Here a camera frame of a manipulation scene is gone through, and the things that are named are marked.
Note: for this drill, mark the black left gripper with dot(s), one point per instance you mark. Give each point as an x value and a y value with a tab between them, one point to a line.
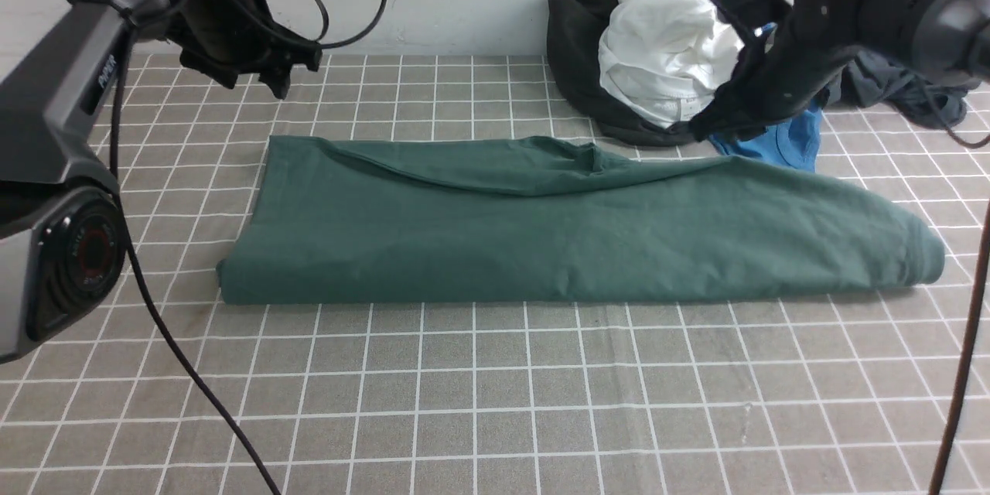
224	39

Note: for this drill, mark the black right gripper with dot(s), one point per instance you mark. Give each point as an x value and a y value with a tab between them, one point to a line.
793	48

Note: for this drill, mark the green long sleeve shirt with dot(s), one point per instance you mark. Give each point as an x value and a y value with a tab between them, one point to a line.
544	220

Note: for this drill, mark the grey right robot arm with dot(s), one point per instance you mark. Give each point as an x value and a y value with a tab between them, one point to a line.
949	40

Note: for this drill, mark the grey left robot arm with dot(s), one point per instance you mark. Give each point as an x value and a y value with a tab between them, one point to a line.
62	230

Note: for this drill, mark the blue shirt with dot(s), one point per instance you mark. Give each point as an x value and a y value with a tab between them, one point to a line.
793	144

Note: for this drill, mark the white crumpled shirt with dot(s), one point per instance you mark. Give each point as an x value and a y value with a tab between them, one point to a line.
664	59

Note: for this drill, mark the dark grey crumpled shirt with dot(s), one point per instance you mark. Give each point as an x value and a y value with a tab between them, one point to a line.
870	79

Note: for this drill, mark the brown checkered tablecloth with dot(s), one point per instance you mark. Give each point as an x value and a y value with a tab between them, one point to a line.
829	395

